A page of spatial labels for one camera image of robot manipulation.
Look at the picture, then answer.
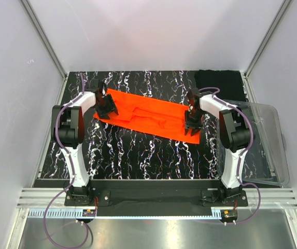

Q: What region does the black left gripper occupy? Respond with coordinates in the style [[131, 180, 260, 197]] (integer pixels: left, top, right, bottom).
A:
[[94, 94, 117, 120]]

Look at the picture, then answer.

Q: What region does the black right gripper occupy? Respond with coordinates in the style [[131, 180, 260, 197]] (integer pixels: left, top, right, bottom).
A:
[[183, 109, 204, 136]]

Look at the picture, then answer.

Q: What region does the orange t shirt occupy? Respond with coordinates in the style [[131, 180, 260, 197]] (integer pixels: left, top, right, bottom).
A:
[[94, 89, 200, 144]]

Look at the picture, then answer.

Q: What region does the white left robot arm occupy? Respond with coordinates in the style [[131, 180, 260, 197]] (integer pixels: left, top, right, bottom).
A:
[[51, 79, 118, 206]]

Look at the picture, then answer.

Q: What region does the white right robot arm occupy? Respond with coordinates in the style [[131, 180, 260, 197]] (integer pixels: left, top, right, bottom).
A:
[[185, 87, 254, 206]]

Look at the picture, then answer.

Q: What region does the folded black t shirt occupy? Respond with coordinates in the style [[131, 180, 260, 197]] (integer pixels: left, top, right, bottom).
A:
[[194, 70, 247, 102]]

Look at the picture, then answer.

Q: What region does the clear plastic bin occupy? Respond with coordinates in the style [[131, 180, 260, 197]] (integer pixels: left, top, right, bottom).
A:
[[229, 100, 290, 187]]

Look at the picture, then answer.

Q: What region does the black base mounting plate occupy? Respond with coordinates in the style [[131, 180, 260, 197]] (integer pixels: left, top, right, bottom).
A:
[[53, 179, 248, 218]]

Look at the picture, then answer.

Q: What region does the right orange connector block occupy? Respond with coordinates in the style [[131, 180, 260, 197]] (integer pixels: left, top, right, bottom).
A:
[[223, 210, 238, 218]]

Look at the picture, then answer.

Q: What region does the orange connector block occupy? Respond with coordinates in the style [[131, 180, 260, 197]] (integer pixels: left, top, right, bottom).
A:
[[223, 210, 238, 218], [82, 209, 96, 217]]

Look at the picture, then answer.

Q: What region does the left orange connector block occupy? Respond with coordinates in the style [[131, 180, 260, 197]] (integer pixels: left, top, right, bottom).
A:
[[82, 209, 96, 217]]

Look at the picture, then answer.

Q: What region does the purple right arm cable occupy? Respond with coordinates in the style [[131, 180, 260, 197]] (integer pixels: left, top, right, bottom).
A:
[[199, 87, 262, 225]]

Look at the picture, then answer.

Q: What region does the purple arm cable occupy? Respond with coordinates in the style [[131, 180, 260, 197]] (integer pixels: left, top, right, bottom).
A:
[[43, 72, 94, 247], [199, 87, 262, 225]]

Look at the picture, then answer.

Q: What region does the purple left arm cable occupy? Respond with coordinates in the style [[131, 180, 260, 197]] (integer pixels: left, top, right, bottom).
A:
[[43, 72, 94, 247]]

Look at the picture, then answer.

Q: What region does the left aluminium frame post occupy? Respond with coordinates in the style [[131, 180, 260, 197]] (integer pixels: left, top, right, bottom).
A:
[[18, 0, 68, 79]]

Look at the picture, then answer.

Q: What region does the aluminium frame post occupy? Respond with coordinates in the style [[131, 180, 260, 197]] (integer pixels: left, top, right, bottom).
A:
[[18, 0, 68, 79], [244, 0, 293, 78]]

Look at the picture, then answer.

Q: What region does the slotted cable duct rail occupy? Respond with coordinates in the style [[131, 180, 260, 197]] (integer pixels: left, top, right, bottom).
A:
[[28, 208, 221, 220]]

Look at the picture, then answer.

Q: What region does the right aluminium frame post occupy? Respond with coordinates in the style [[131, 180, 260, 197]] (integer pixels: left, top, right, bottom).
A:
[[244, 0, 293, 78]]

